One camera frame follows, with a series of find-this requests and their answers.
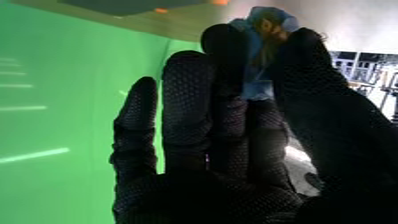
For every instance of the dark mat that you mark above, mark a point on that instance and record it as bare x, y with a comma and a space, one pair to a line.
131, 6

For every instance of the blue flower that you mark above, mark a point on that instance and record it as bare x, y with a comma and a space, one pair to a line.
260, 83

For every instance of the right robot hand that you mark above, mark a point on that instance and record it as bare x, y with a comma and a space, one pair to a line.
189, 140

